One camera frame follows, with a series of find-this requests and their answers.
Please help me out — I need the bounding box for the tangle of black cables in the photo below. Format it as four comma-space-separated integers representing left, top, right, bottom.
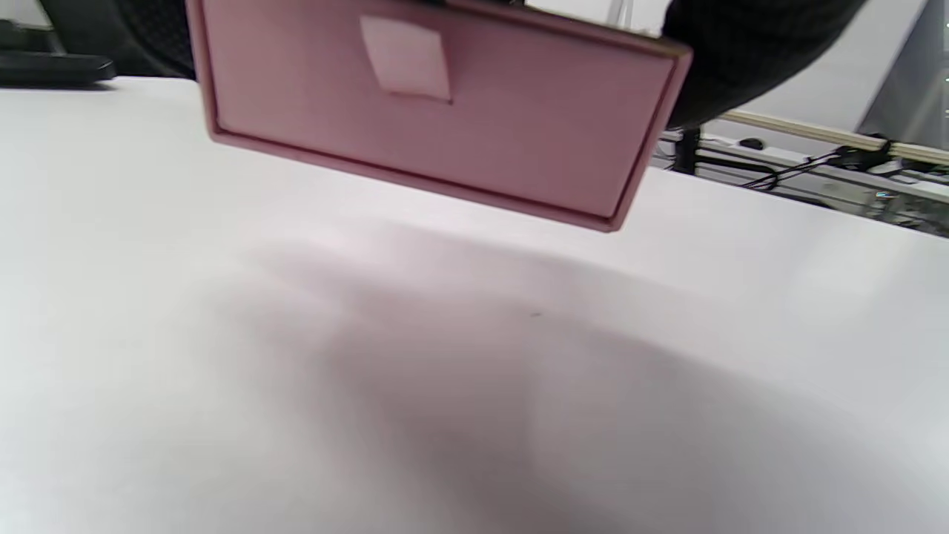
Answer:
697, 145, 894, 192

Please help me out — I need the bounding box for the person's left hand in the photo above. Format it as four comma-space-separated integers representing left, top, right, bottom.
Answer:
111, 0, 868, 133

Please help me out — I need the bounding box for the pink floral gift box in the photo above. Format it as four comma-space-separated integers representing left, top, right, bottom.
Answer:
185, 0, 694, 234

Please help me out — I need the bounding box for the grey partition panel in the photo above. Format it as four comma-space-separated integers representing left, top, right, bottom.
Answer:
856, 0, 949, 153

